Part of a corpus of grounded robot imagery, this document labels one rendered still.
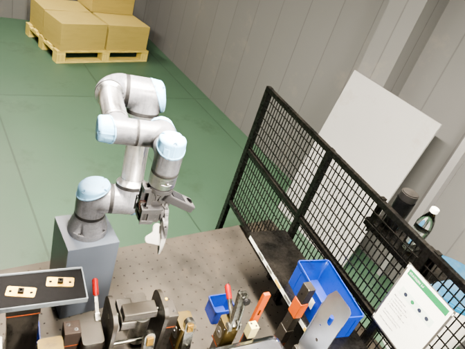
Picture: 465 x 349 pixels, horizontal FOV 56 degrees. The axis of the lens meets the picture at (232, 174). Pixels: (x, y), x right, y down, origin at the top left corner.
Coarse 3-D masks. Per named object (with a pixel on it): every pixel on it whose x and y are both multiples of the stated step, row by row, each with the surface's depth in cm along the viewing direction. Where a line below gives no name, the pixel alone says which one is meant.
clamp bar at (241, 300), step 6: (240, 294) 153; (246, 294) 155; (240, 300) 154; (246, 300) 152; (234, 306) 157; (240, 306) 157; (234, 312) 157; (240, 312) 159; (234, 318) 157; (240, 318) 159
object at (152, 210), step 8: (144, 184) 119; (144, 192) 118; (152, 192) 118; (160, 192) 118; (168, 192) 119; (144, 200) 121; (152, 200) 121; (160, 200) 122; (136, 208) 124; (144, 208) 120; (152, 208) 121; (160, 208) 122; (168, 208) 124; (136, 216) 123; (144, 216) 121; (152, 216) 123; (160, 216) 123
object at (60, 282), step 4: (48, 280) 141; (52, 280) 141; (56, 280) 142; (60, 280) 142; (64, 280) 143; (68, 280) 143; (72, 280) 144; (48, 284) 140; (52, 284) 140; (56, 284) 141; (60, 284) 141; (64, 284) 142; (68, 284) 142; (72, 284) 143
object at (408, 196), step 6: (402, 192) 169; (408, 192) 169; (414, 192) 171; (396, 198) 171; (402, 198) 169; (408, 198) 167; (414, 198) 167; (396, 204) 171; (402, 204) 169; (408, 204) 168; (414, 204) 170; (396, 210) 171; (402, 210) 170; (408, 210) 169; (402, 216) 171; (390, 222) 174
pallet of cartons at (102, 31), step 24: (48, 0) 583; (96, 0) 590; (120, 0) 613; (48, 24) 546; (72, 24) 535; (96, 24) 559; (120, 24) 588; (144, 24) 618; (48, 48) 575; (72, 48) 553; (96, 48) 579; (120, 48) 604; (144, 48) 630
